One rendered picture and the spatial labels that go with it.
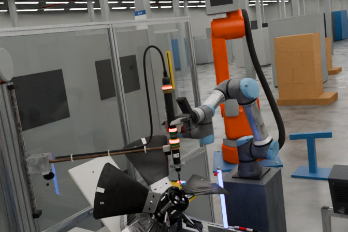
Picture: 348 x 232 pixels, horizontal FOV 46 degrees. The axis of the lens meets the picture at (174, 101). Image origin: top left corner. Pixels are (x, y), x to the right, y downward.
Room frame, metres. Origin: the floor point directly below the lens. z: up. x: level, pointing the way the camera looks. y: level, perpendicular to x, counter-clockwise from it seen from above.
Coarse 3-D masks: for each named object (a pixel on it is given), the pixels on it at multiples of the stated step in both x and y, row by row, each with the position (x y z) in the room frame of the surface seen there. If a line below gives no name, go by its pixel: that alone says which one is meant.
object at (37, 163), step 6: (24, 156) 1.78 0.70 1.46; (30, 156) 1.80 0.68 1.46; (36, 156) 1.78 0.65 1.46; (42, 156) 1.77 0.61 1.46; (48, 156) 1.79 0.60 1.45; (30, 162) 1.76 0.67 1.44; (36, 162) 1.76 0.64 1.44; (42, 162) 1.76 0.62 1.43; (48, 162) 1.78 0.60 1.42; (30, 168) 1.76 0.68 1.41; (36, 168) 1.76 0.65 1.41; (42, 168) 1.76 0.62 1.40; (48, 168) 1.77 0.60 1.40; (30, 174) 1.78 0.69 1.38
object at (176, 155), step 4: (164, 72) 1.76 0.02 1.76; (164, 76) 1.76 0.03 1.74; (164, 80) 1.76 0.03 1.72; (168, 80) 1.76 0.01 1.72; (164, 84) 1.76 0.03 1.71; (172, 152) 1.76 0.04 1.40; (176, 152) 1.75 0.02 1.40; (172, 156) 1.77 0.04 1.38; (176, 156) 1.75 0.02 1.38; (176, 160) 1.76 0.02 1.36; (180, 160) 1.77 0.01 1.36; (176, 164) 1.76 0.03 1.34; (176, 168) 1.76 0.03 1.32; (180, 168) 1.77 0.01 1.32
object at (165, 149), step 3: (165, 147) 1.76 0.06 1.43; (168, 147) 1.76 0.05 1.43; (165, 150) 1.76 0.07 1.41; (168, 150) 1.76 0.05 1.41; (165, 153) 1.75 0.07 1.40; (168, 153) 1.75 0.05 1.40; (171, 153) 1.78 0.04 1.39; (168, 156) 1.76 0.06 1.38; (171, 156) 1.76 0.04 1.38; (168, 159) 1.76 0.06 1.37; (171, 159) 1.76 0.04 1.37; (168, 162) 1.76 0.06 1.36; (171, 162) 1.76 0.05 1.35; (183, 162) 1.77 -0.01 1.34; (171, 165) 1.75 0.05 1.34; (174, 165) 1.75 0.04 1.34; (177, 165) 1.74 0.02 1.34; (180, 165) 1.74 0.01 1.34; (183, 165) 1.75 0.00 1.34
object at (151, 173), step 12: (132, 144) 1.88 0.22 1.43; (156, 144) 1.89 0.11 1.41; (132, 156) 1.85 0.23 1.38; (144, 156) 1.84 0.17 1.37; (156, 156) 1.84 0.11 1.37; (144, 168) 1.81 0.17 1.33; (156, 168) 1.80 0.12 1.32; (168, 168) 1.80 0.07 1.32; (144, 180) 1.78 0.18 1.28; (156, 180) 1.77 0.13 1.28
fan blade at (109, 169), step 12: (108, 168) 1.60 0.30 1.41; (108, 180) 1.58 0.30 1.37; (120, 180) 1.60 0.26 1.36; (132, 180) 1.62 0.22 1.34; (96, 192) 1.54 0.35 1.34; (108, 192) 1.56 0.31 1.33; (120, 192) 1.59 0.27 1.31; (132, 192) 1.61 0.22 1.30; (144, 192) 1.64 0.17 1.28; (96, 204) 1.53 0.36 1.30; (108, 204) 1.55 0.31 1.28; (120, 204) 1.58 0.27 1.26; (132, 204) 1.61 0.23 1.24; (144, 204) 1.63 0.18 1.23; (96, 216) 1.52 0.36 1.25; (108, 216) 1.55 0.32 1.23
